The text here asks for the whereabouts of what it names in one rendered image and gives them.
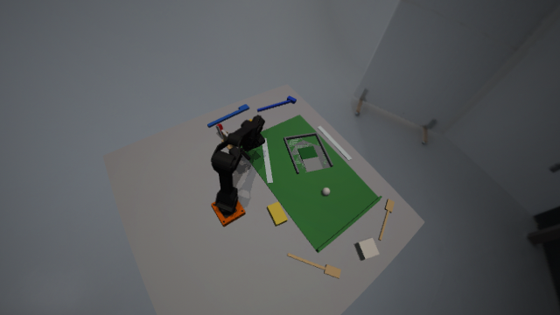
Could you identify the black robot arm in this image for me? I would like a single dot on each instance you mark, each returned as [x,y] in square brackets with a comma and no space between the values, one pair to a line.
[225,164]

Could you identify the pale grey flat bar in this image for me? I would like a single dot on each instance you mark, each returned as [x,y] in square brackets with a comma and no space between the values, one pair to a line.
[267,162]
[335,143]

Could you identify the white cube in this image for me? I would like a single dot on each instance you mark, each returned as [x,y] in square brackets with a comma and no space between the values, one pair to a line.
[366,249]

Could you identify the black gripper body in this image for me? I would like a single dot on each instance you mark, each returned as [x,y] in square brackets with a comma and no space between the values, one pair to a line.
[245,147]

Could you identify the yellow flat rectangular block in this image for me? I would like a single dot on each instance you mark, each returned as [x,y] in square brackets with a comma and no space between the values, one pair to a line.
[277,214]

